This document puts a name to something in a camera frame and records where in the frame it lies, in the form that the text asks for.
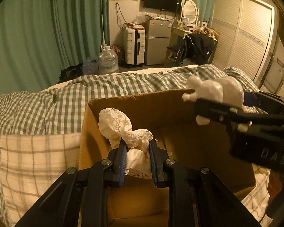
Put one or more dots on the white oval vanity mirror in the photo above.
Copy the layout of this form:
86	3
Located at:
190	12

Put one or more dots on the open cardboard box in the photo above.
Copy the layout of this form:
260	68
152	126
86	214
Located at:
172	122

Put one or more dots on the green curtain left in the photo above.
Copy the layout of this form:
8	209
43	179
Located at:
40	38

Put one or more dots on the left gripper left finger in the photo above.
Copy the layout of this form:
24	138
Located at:
79	197

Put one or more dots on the white suitcase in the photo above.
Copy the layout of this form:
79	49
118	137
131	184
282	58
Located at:
134	41

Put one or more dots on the silver mini fridge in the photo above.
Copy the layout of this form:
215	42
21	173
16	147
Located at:
158	34

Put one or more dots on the beige plaid blanket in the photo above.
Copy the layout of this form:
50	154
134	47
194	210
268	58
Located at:
30	164

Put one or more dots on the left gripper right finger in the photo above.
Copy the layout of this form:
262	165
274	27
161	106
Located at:
196	197

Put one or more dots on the black jacket on chair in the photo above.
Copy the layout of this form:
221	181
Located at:
198	48

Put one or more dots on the white sliding wardrobe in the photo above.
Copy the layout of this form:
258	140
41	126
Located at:
245	29

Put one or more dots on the wooden dressing table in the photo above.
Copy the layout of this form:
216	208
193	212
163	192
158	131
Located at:
176	39

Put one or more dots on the green checked duvet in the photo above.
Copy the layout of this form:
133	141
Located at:
59	111

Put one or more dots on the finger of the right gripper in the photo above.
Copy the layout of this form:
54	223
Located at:
272	119
257	99

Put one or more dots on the large water jug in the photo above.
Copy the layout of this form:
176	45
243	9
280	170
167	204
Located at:
108	61

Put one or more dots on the white socks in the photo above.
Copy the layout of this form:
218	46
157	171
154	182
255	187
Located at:
225	90

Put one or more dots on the white lace cloth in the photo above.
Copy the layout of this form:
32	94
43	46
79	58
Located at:
115	126

